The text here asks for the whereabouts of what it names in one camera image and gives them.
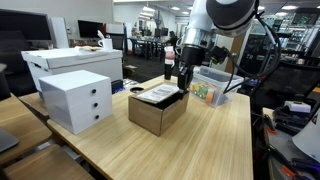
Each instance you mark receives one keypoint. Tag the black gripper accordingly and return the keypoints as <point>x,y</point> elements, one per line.
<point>189,58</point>

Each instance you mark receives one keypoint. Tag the brown cardboard box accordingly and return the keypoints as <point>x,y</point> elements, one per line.
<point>157,108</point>

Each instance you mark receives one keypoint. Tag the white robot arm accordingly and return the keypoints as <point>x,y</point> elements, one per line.
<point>228,18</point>

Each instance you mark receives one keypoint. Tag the large white storage box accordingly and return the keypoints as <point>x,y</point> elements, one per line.
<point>43,63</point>

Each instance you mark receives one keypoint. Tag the clear plastic bin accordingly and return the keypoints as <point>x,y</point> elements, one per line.
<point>220,83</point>

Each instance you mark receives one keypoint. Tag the black bottle with red-white label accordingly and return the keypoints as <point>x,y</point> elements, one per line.
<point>169,61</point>

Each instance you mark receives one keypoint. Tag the orange toy block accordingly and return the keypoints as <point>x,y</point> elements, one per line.
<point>209,98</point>

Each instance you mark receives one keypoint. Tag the white mug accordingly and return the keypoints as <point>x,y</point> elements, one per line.
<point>105,41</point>

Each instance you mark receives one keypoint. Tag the black mesh office chair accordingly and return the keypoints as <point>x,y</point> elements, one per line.
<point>287,82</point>

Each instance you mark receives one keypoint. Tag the black monitor in background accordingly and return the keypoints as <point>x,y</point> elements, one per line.
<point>89,29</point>

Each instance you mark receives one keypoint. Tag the white three-drawer cabinet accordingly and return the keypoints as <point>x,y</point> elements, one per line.
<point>77,100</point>

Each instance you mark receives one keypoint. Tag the white device with yellow stripe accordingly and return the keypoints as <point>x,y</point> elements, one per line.
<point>297,106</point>

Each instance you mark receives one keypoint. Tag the white paper sheet right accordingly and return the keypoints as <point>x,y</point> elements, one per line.
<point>308,139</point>

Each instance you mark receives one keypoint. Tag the black computer monitor left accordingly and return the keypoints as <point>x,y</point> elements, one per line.
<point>31,27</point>

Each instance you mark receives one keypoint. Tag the wooden side table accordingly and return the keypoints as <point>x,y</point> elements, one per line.
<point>18,120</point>

